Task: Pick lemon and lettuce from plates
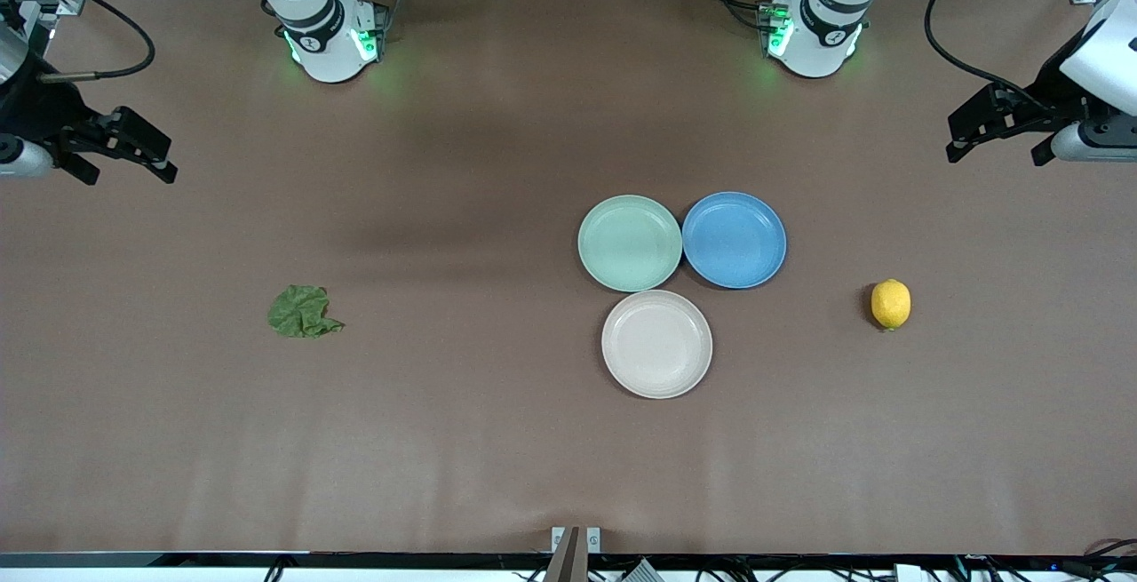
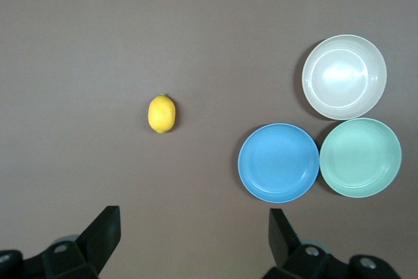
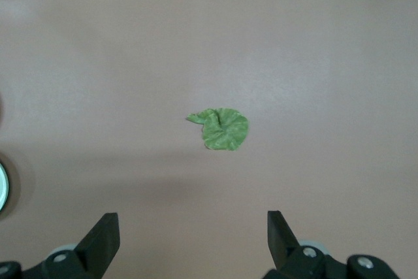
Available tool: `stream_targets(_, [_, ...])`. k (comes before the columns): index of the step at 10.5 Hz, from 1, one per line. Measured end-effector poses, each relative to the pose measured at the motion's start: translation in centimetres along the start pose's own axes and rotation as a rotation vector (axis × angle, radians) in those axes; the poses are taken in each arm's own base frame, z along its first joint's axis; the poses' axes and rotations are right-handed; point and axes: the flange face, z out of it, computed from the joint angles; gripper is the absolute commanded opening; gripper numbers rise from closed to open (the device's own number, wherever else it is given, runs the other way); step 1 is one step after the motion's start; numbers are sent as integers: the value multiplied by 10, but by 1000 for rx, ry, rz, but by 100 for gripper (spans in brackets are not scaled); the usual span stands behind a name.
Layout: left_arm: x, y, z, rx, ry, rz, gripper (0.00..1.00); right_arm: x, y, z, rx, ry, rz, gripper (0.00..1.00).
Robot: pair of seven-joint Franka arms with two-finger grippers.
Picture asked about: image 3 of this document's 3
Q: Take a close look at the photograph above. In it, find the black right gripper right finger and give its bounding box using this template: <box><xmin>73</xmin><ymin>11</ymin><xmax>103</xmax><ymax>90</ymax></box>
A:
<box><xmin>263</xmin><ymin>210</ymin><xmax>401</xmax><ymax>279</ymax></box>

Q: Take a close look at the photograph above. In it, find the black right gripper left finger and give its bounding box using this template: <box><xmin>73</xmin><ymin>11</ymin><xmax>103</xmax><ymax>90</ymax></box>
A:
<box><xmin>0</xmin><ymin>212</ymin><xmax>120</xmax><ymax>279</ymax></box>

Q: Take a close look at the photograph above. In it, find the green lettuce leaf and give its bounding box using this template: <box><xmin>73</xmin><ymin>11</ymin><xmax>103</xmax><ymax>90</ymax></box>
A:
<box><xmin>185</xmin><ymin>107</ymin><xmax>250</xmax><ymax>153</ymax></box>

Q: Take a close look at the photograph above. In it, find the pale green plate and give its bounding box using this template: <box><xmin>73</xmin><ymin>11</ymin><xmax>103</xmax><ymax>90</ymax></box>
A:
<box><xmin>0</xmin><ymin>160</ymin><xmax>10</xmax><ymax>212</ymax></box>

